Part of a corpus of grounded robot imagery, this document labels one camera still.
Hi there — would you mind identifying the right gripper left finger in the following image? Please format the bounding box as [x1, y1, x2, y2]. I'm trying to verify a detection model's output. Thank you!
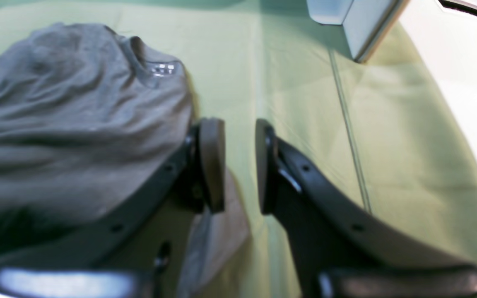
[0, 118, 225, 298]

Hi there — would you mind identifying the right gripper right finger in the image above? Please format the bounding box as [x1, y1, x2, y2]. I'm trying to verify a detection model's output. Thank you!
[255, 119, 477, 298]

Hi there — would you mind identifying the white storage bin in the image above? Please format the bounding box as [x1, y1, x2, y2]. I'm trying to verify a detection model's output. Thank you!
[307, 0, 409, 63]

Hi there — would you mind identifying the grey t-shirt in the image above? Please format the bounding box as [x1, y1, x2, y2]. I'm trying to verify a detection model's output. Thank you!
[0, 23, 249, 298]

